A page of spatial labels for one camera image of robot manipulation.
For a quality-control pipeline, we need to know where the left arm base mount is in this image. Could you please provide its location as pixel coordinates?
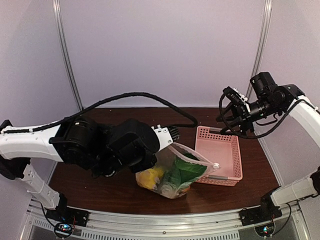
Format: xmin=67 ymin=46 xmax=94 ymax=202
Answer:
xmin=45 ymin=207 xmax=89 ymax=227

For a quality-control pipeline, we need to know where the left round circuit board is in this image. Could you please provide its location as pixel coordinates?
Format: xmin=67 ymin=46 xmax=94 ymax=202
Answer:
xmin=53 ymin=222 xmax=74 ymax=239

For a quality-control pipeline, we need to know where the green bok choy toy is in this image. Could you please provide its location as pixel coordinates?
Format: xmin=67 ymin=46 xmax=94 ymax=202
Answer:
xmin=158 ymin=156 xmax=208 ymax=199

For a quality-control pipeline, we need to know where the clear zip top bag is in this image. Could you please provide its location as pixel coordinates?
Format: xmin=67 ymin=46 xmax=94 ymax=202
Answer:
xmin=135 ymin=143 xmax=221 ymax=199

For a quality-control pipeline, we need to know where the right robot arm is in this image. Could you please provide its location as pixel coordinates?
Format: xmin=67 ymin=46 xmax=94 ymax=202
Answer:
xmin=216 ymin=72 xmax=320 ymax=221

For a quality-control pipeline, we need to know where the right round circuit board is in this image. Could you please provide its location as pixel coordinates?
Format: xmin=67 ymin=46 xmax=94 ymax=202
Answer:
xmin=254 ymin=222 xmax=275 ymax=238

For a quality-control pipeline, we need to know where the pink plastic basket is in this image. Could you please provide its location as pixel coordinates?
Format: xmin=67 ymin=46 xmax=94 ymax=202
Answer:
xmin=195 ymin=126 xmax=243 ymax=187

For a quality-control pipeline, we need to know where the yellow lemon toy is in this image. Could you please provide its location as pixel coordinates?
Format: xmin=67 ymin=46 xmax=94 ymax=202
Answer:
xmin=135 ymin=167 xmax=165 ymax=191

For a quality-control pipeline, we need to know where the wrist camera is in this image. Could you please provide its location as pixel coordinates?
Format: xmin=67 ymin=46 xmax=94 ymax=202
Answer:
xmin=223 ymin=86 xmax=251 ymax=112
xmin=151 ymin=124 xmax=181 ymax=151

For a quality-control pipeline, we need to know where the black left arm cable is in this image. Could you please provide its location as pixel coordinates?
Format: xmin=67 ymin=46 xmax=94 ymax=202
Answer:
xmin=0 ymin=91 xmax=199 ymax=135

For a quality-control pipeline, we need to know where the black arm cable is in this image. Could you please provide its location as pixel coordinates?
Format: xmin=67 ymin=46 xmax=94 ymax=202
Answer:
xmin=0 ymin=91 xmax=199 ymax=135
xmin=218 ymin=86 xmax=307 ymax=140

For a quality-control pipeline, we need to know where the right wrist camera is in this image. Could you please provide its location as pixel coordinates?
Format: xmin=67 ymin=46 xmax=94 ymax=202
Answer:
xmin=223 ymin=86 xmax=251 ymax=112

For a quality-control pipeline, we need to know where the orange mango toy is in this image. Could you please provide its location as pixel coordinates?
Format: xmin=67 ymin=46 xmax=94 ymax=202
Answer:
xmin=177 ymin=186 xmax=191 ymax=197

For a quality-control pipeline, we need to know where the right aluminium frame post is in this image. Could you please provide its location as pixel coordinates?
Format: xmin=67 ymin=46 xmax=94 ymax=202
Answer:
xmin=244 ymin=0 xmax=273 ymax=98

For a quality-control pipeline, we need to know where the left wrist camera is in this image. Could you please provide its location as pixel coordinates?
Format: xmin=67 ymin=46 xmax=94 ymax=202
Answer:
xmin=151 ymin=124 xmax=181 ymax=151

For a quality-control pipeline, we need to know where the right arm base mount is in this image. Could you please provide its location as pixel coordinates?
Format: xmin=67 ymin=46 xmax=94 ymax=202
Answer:
xmin=239 ymin=206 xmax=283 ymax=226

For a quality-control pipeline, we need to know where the round circuit board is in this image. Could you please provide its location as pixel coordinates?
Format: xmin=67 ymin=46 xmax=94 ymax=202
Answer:
xmin=254 ymin=222 xmax=275 ymax=238
xmin=53 ymin=222 xmax=74 ymax=239

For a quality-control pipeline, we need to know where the front aluminium rail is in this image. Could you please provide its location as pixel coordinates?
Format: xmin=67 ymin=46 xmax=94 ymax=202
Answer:
xmin=24 ymin=206 xmax=305 ymax=240

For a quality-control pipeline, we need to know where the left aluminium frame post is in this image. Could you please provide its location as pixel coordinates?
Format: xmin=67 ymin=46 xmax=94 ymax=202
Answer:
xmin=52 ymin=0 xmax=84 ymax=111

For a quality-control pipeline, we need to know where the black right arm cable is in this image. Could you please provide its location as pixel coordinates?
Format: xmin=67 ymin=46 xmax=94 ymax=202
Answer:
xmin=218 ymin=86 xmax=307 ymax=140

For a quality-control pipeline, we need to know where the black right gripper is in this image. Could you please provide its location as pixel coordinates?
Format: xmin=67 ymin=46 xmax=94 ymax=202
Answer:
xmin=216 ymin=96 xmax=281 ymax=137

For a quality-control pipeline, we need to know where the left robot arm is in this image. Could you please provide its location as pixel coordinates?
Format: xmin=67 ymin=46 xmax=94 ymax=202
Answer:
xmin=0 ymin=116 xmax=173 ymax=222

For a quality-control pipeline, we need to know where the aluminium frame post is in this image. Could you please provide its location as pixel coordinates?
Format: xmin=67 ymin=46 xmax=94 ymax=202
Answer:
xmin=244 ymin=0 xmax=273 ymax=98
xmin=52 ymin=0 xmax=84 ymax=111

